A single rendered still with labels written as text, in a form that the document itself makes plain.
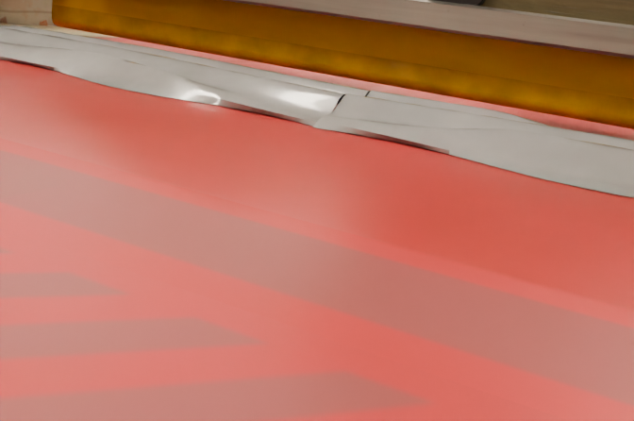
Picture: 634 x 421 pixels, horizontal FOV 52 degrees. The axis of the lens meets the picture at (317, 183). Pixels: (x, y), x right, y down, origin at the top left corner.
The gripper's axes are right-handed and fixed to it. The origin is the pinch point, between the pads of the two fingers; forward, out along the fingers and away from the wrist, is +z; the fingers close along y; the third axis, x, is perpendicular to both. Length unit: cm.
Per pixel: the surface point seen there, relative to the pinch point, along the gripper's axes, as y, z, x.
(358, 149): 12.4, 6.0, 1.2
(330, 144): 12.6, 6.0, 0.6
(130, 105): 13.2, 5.9, -4.7
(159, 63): 8.5, 5.3, -7.4
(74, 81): 11.6, 5.9, -8.1
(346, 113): 9.6, 5.6, -0.2
